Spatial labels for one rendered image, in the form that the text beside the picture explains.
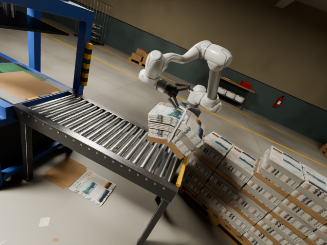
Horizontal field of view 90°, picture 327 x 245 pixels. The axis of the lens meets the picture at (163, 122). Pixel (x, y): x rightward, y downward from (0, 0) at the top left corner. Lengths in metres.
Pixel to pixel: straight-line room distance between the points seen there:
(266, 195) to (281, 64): 7.18
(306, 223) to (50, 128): 2.15
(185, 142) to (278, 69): 7.67
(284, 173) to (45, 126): 1.93
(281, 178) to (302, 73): 7.40
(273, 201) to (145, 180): 1.21
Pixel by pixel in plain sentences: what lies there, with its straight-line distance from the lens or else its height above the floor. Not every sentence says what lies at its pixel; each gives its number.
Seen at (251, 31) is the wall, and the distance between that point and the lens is 8.29.
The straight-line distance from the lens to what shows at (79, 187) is 2.00.
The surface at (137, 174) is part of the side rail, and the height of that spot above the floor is 0.78.
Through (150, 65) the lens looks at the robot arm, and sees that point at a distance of 1.03.
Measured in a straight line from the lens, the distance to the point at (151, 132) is 1.18.
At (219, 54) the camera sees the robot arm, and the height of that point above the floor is 1.64.
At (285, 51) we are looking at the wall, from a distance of 8.58.
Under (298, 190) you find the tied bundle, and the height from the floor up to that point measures 0.96.
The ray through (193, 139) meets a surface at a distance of 1.12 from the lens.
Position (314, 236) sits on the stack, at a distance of 2.03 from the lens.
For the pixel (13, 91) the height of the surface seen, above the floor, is 0.80.
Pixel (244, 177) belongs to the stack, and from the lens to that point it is 1.83.
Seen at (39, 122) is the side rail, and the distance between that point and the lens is 1.49.
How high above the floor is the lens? 1.63
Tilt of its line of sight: 27 degrees down
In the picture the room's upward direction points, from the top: 23 degrees clockwise
